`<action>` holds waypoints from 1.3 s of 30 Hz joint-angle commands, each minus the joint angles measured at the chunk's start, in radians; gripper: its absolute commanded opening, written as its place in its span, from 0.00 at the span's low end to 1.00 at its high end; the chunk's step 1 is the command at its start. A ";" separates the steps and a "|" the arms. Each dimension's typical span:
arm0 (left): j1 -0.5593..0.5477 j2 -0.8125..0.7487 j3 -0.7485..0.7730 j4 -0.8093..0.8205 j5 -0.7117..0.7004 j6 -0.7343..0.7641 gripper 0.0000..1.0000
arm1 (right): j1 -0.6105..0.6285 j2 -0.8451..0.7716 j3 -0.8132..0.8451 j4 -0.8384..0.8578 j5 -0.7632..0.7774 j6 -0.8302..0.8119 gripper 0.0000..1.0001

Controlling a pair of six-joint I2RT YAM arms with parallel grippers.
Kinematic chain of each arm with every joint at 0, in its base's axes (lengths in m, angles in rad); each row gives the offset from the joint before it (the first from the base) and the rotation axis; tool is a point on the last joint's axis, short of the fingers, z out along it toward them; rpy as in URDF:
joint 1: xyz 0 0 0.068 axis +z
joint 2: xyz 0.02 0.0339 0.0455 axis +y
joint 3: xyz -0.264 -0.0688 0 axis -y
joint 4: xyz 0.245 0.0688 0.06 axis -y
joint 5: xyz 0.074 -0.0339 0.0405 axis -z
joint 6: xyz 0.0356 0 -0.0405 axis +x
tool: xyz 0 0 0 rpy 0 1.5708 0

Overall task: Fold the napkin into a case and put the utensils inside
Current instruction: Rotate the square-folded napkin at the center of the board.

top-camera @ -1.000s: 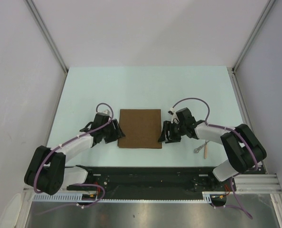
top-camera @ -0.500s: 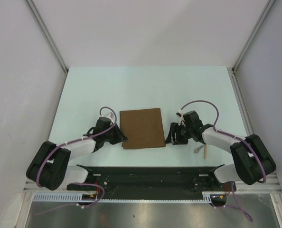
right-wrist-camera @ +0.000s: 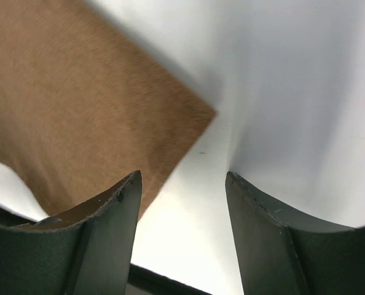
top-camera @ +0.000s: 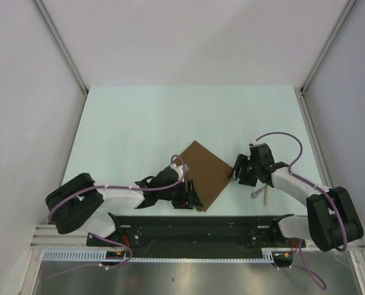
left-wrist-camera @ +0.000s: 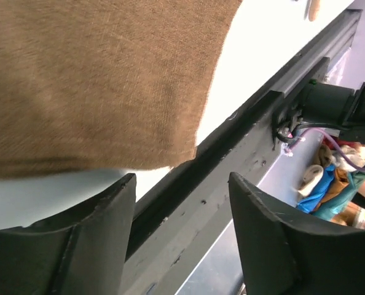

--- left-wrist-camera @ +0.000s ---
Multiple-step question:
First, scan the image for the silver fork wooden handle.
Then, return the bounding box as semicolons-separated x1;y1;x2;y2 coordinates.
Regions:
308;0;321;22

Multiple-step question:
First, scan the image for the colourful clutter pile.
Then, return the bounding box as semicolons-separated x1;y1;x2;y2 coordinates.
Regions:
296;144;365;221

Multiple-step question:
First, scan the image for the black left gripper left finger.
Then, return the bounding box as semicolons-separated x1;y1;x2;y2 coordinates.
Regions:
0;173;136;294

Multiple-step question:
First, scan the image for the brown cloth napkin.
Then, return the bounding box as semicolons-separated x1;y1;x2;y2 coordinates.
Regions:
0;1;241;179

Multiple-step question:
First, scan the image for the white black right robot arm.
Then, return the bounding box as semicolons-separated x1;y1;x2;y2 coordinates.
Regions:
299;82;365;144

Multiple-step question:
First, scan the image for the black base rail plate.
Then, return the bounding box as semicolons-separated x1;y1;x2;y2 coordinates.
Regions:
119;9;360;294

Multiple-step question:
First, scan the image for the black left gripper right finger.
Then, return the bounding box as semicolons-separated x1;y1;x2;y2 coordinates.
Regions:
229;172;365;295

